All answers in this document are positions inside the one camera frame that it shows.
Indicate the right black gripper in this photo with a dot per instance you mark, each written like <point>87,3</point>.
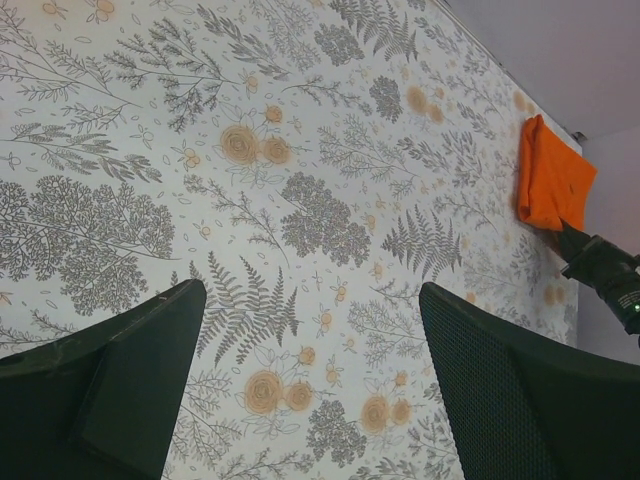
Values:
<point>610,271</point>

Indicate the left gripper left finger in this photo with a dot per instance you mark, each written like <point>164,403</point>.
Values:
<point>102,403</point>

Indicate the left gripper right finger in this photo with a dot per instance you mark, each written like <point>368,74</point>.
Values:
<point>522,406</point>

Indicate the orange t shirt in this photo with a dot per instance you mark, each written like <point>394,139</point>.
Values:
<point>554,180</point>

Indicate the floral table mat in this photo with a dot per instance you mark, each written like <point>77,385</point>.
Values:
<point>313,163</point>

